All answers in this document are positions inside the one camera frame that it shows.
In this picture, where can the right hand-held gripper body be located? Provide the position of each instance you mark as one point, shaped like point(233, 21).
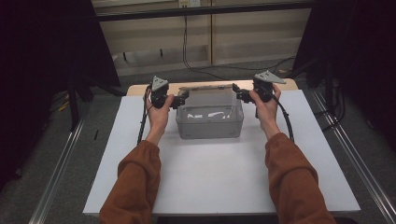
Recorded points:
point(264, 88)

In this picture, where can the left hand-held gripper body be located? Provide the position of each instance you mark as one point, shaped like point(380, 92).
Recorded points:
point(159, 91)

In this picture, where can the clear grey lidded plastic box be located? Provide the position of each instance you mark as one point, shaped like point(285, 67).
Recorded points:
point(210, 124)

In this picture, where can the person's right hand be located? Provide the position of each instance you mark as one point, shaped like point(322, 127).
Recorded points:
point(267, 115)

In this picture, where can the person's left hand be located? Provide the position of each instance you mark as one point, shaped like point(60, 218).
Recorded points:
point(158, 121)

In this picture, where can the black metal stand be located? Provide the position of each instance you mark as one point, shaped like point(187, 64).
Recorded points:
point(329, 90)
point(73, 102)

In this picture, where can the small black floor item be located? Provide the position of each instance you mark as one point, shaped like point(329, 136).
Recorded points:
point(96, 134)

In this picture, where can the white table cover sheet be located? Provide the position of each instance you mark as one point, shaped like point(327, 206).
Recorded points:
point(214, 174)

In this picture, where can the black horizontal bar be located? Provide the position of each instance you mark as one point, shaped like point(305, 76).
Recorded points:
point(202, 11)

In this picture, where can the yellow floor item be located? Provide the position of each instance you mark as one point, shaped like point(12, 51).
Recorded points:
point(63, 106)

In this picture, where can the black curtain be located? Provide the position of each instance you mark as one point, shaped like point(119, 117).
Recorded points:
point(361, 46)
point(43, 62)

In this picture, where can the aluminium floor rail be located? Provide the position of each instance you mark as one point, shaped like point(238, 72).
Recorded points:
point(351, 146)
point(59, 168)

